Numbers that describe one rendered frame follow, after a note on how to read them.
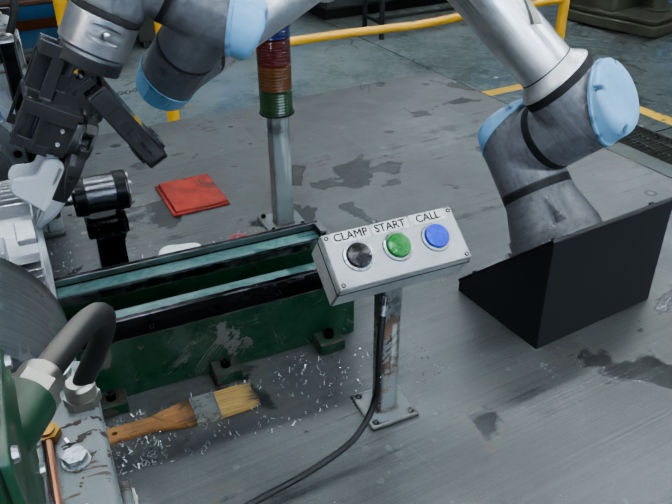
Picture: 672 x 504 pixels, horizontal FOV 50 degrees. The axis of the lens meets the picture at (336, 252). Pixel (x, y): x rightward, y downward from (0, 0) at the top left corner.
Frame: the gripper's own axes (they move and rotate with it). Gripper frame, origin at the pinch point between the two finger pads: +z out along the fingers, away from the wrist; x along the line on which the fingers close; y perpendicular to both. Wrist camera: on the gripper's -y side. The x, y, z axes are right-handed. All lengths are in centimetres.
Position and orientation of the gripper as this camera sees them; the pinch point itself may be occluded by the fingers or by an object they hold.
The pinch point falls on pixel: (48, 217)
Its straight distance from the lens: 90.3
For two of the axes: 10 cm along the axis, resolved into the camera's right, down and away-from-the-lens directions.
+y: -8.0, -2.4, -5.6
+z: -4.5, 8.5, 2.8
